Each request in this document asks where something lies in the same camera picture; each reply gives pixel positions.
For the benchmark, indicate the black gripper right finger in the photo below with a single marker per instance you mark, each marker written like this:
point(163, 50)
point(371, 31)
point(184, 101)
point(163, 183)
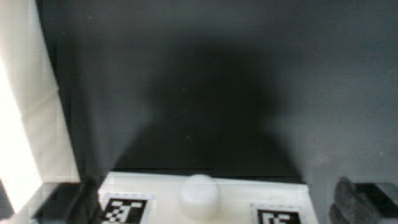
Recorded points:
point(365, 203)

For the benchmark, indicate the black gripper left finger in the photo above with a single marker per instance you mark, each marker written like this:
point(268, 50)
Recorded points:
point(72, 205)

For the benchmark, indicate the white drawer tray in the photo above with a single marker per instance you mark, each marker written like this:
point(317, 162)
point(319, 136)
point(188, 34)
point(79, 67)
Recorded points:
point(168, 199)

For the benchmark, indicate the white L-shaped boundary frame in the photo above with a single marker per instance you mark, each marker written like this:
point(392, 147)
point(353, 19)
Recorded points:
point(39, 162)

